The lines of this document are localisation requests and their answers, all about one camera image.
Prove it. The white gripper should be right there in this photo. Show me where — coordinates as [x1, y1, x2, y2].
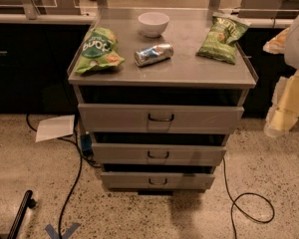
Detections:
[263, 28, 299, 137]

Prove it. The grey drawer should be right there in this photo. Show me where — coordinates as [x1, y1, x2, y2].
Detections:
[79, 104, 244, 134]
[92, 143, 226, 166]
[101, 172, 214, 190]

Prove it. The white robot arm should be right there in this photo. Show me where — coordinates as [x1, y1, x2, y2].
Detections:
[263, 15, 299, 137]

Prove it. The grey metal drawer cabinet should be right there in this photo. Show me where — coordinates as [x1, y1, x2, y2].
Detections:
[67, 7, 259, 196]

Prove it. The green chip bag right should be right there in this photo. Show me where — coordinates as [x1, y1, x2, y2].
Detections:
[196, 12, 250, 65]

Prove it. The green chip bag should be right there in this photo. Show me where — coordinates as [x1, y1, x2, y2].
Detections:
[196, 12, 250, 65]
[74, 27, 125, 74]

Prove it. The background grey cabinet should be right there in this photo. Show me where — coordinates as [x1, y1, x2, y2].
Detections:
[238, 0, 299, 19]

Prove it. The silver blue soda can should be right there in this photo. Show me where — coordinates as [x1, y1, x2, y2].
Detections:
[134, 43, 173, 67]

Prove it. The white ceramic bowl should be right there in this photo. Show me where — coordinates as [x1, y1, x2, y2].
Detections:
[138, 12, 169, 38]

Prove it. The green chip bag left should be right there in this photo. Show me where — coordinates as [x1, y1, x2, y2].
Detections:
[74, 27, 125, 74]

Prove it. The blue power adapter box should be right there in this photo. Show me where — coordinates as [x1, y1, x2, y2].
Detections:
[80, 134, 93, 156]

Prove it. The white paper sheet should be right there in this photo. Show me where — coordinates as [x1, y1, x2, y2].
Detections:
[36, 115, 75, 142]

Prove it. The long dark counter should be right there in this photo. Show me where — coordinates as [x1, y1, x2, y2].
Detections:
[0, 23, 295, 118]

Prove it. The black bar on floor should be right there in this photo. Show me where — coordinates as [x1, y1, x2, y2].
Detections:
[7, 190, 37, 239]

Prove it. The black floor cable right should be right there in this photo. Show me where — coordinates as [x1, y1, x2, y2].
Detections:
[221, 156, 276, 239]

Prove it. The black floor cable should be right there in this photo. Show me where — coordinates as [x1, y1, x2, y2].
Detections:
[221, 156, 276, 239]
[25, 114, 102, 239]

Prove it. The black floor cable left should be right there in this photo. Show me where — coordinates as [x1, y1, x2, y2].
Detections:
[25, 114, 102, 239]

